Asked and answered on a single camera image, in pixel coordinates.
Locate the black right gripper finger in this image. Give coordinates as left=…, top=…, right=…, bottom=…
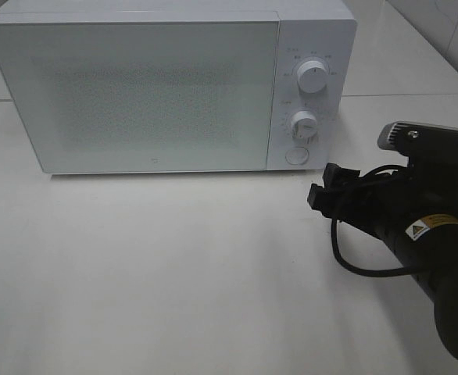
left=322, top=162, right=360, bottom=191
left=307, top=184, right=345, bottom=219

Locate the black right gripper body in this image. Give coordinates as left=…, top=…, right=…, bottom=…
left=340, top=157, right=458, bottom=238

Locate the round white door button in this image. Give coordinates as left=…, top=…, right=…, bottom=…
left=285, top=147, right=310, bottom=166

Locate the white microwave door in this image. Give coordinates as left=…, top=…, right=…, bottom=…
left=0, top=22, right=277, bottom=174

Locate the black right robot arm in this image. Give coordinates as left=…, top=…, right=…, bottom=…
left=307, top=157, right=458, bottom=360

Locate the white lower timer knob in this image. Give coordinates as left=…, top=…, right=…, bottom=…
left=288, top=110, right=318, bottom=140

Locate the white upper power knob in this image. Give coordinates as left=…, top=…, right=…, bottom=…
left=296, top=58, right=329, bottom=94

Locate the white microwave oven body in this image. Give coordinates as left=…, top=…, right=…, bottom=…
left=0, top=11, right=356, bottom=173

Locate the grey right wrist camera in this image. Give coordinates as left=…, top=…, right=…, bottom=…
left=377, top=121, right=458, bottom=165

